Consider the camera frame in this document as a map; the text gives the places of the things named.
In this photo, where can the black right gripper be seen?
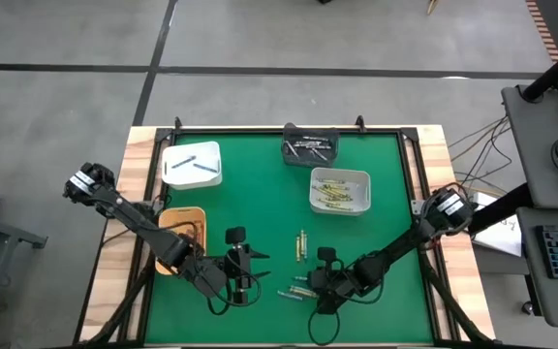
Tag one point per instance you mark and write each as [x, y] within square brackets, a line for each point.
[337, 283]

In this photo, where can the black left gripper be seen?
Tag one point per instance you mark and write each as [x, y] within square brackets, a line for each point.
[221, 274]

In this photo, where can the yellow-green crayons back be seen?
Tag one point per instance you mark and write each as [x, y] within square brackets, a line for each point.
[337, 195]

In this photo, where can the white crayon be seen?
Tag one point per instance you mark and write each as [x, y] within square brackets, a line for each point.
[315, 138]
[291, 148]
[308, 145]
[319, 153]

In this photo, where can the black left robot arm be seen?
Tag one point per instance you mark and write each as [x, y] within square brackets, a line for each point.
[133, 218]

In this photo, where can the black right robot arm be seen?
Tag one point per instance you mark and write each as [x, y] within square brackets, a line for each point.
[405, 241]

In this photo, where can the yellow plastic bin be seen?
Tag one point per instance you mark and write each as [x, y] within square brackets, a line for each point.
[184, 214]

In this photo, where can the white plastic bin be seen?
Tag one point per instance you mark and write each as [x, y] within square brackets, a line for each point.
[211, 181]

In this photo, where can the pale grey plastic bin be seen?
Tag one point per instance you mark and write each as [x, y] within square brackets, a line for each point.
[363, 194]

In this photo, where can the dark grey plastic bin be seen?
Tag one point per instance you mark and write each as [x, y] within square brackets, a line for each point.
[308, 164]

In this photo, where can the black table clamp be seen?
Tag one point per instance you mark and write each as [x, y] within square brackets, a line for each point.
[360, 125]
[178, 126]

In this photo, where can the white paper sheet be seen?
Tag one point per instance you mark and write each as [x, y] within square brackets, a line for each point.
[502, 237]

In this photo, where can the black support bar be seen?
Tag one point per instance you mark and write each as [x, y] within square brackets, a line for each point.
[502, 208]

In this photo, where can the grey side desk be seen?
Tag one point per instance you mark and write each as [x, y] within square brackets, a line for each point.
[531, 300]

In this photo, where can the grey metal table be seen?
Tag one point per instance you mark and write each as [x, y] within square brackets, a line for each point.
[3, 230]

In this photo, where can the grey equipment cart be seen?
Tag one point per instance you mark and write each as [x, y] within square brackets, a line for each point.
[536, 160]

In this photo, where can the black pole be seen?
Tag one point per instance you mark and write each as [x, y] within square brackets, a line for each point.
[555, 72]

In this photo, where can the orange striped floor tape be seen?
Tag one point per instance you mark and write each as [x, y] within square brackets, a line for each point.
[543, 29]

